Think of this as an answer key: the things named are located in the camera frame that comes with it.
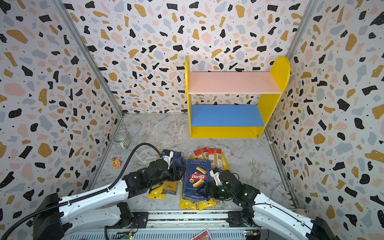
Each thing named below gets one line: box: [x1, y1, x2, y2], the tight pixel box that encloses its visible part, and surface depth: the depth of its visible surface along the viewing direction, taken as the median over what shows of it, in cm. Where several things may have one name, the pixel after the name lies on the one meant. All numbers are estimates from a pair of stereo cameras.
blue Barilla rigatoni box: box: [183, 159, 212, 202], surface depth 79 cm
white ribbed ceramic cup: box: [112, 132, 131, 150], surface depth 101 cm
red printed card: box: [190, 229, 213, 240], surface depth 70 cm
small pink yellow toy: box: [111, 157, 121, 169], surface depth 94 cm
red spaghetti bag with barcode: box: [193, 147, 209, 161], surface depth 98 cm
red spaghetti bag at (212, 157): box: [208, 149, 218, 170], surface depth 94 cm
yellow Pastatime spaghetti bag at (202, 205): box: [198, 198, 217, 211], surface depth 79 cm
